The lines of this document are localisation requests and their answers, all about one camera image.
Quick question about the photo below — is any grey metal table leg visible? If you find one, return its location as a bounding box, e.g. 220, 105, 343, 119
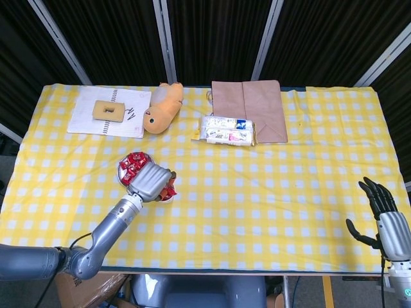
281, 275, 292, 308

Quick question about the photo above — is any black pleated curtain panel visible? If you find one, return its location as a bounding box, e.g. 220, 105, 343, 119
260, 0, 411, 87
166, 0, 274, 87
0, 0, 83, 155
43, 0, 170, 87
372, 43, 411, 190

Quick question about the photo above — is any orange plush toy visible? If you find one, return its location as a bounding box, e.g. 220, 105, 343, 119
142, 81, 184, 134

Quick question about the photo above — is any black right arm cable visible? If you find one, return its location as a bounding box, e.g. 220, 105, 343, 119
380, 256, 387, 308

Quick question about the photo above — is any yellow white checked tablecloth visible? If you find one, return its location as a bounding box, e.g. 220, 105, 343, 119
0, 83, 406, 273

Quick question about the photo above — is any brown paper bag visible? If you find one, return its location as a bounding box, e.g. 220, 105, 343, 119
207, 80, 289, 144

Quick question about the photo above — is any white snack package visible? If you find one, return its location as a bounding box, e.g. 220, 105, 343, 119
191, 115, 259, 148

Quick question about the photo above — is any white paper cup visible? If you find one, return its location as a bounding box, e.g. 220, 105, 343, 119
155, 192, 177, 204

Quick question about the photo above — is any white spiral notebook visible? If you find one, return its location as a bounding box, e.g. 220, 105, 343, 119
66, 85, 152, 139

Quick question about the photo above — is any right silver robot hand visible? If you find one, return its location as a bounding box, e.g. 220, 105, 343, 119
345, 176, 411, 262

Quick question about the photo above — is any brown cardboard box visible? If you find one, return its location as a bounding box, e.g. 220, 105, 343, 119
53, 272, 131, 308

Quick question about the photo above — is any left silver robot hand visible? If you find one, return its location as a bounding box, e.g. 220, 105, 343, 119
128, 163, 178, 203

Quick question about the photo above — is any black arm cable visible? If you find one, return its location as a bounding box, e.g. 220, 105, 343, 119
31, 232, 94, 308
380, 256, 387, 308

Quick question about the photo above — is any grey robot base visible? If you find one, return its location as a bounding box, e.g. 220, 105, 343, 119
130, 274, 267, 308

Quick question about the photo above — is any tan wooden block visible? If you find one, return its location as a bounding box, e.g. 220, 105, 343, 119
91, 99, 126, 124

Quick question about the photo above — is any bowl of red candies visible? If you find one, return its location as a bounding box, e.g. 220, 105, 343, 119
116, 150, 154, 187

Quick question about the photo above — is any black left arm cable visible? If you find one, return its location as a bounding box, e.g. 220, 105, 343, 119
31, 232, 94, 308

